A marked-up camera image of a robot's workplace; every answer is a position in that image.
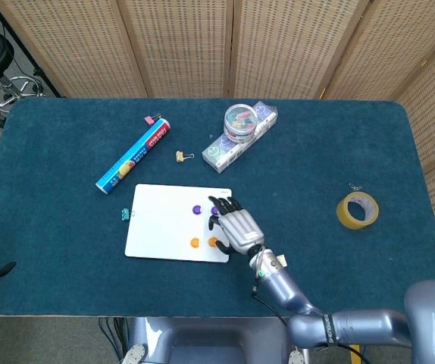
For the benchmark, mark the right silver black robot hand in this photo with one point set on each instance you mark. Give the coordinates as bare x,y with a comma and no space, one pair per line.
240,231

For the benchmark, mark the orange round magnet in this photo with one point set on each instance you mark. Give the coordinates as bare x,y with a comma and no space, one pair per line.
194,242
213,242

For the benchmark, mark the purple round magnet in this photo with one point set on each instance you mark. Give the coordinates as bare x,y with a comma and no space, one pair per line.
213,211
197,210

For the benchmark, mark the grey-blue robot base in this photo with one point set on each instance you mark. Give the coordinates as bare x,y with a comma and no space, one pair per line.
202,341

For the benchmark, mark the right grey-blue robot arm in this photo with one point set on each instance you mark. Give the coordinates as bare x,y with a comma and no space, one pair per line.
289,292

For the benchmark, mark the white magnetic board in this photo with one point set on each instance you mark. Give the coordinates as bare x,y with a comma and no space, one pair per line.
164,223

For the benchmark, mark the clear rectangular box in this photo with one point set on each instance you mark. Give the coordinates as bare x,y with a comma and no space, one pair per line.
221,155

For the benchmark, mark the small gold binder clip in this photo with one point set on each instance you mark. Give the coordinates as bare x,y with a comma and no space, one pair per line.
180,156

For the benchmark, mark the yellow packing tape roll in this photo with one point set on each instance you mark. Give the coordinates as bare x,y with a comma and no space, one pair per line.
342,216

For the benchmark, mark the clear tub of binder clips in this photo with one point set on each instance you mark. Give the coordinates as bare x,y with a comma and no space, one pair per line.
240,121

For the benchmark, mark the dark blue table mat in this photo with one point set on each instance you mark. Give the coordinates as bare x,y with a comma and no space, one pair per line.
316,151

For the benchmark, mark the green binder clip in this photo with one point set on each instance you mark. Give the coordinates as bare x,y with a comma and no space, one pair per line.
125,214

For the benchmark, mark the silver paper clip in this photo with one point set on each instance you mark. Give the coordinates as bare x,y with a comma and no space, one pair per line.
353,185

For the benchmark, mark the blue plastic wrap roll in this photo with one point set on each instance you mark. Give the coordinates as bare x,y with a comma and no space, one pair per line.
138,153

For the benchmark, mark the white oval robot pad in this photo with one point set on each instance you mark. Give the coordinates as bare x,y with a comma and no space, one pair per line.
134,354
297,358

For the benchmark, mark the pink binder clip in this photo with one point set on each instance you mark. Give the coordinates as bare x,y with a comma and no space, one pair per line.
148,120

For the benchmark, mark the black metal bar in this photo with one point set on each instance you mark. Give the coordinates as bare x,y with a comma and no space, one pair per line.
20,47

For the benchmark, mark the wicker folding screen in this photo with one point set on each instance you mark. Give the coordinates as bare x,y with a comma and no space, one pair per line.
183,45

